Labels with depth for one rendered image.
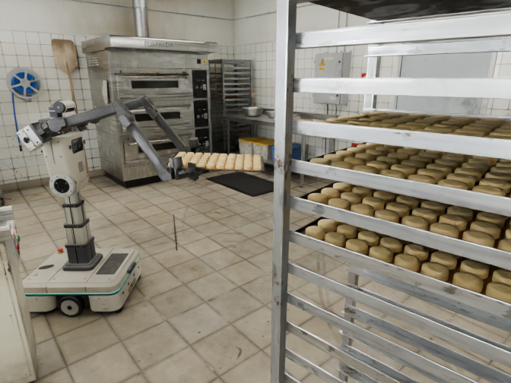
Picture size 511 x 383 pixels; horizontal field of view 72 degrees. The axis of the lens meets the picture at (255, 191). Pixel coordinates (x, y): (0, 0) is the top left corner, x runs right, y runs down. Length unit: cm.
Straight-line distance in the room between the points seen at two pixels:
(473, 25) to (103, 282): 234
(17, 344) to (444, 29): 205
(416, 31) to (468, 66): 403
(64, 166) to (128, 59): 296
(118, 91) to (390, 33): 460
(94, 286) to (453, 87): 231
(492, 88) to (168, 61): 501
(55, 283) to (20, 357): 65
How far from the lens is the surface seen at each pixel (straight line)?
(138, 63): 526
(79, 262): 275
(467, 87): 67
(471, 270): 84
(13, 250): 195
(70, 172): 248
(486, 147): 67
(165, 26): 662
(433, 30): 69
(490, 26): 67
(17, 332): 209
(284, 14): 79
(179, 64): 553
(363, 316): 142
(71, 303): 269
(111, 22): 627
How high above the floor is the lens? 152
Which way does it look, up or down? 18 degrees down
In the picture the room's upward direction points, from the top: straight up
